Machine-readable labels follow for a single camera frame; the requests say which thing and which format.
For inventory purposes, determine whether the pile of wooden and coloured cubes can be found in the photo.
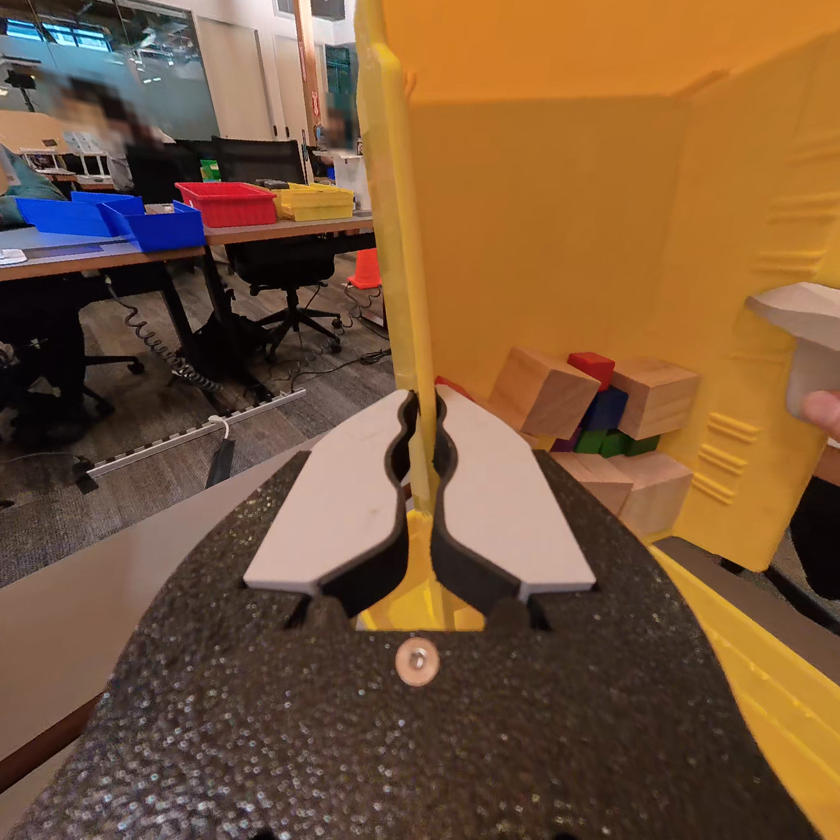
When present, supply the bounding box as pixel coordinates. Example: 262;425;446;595
433;346;701;538

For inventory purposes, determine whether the wooden top office desk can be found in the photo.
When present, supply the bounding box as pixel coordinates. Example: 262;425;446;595
202;211;378;329

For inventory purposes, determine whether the yellow plastic box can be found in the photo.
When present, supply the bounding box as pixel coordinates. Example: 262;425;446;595
353;0;840;573
357;511;840;840

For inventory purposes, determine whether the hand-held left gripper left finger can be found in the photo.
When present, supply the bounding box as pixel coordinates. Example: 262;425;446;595
243;388;421;618

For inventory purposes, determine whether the black floor cable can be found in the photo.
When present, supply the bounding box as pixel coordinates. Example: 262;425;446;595
269;344;395;395

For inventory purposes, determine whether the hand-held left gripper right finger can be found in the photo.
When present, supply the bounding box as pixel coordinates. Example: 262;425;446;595
430;384;598;618

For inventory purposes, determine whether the metal cable rail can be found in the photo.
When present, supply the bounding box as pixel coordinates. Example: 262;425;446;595
85;388;307;478

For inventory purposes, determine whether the orange traffic cone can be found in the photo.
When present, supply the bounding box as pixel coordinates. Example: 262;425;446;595
346;248;383;291

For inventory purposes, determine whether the grey top office desk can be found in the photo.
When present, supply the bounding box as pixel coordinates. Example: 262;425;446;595
0;226;207;395

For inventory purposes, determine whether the red plastic bin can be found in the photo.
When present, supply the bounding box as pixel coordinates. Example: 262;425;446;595
176;182;278;228

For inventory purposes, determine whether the blue plastic bin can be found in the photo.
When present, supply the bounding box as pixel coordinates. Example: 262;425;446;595
98;199;206;253
16;192;142;237

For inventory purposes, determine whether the black mesh office chair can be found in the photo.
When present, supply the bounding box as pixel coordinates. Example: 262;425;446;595
211;136;343;361

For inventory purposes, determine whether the yellow plastic bin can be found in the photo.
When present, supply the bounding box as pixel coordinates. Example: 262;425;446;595
272;182;355;222

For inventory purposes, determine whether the black coiled cable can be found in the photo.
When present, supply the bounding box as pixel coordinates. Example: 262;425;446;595
121;298;224;395

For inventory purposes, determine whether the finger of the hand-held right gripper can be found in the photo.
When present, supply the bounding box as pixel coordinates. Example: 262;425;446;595
745;283;840;421

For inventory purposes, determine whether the person's right hand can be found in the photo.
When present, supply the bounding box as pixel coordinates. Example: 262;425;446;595
804;390;840;441

